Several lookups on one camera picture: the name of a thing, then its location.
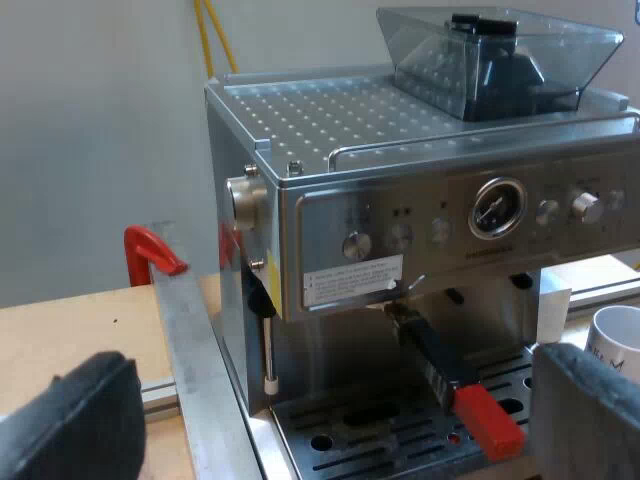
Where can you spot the long flat metal bar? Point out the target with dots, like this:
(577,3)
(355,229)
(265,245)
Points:
(200,375)

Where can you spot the clear bean box dark lid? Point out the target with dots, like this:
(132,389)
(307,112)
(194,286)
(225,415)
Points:
(550,45)

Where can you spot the metal block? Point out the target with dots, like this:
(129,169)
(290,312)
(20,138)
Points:
(555,310)

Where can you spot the steel espresso machine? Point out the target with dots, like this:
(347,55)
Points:
(350,150)

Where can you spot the red clamp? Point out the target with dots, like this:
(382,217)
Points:
(137,250)

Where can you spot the short aluminium rail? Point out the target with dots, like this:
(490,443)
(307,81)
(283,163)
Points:
(160,392)

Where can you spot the long aluminium rail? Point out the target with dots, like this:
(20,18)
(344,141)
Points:
(605,292)

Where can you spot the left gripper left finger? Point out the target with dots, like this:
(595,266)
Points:
(80,425)

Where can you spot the white mug red black print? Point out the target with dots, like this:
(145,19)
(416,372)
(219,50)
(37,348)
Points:
(615,330)

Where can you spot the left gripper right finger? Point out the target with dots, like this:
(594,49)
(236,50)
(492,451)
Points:
(585,415)

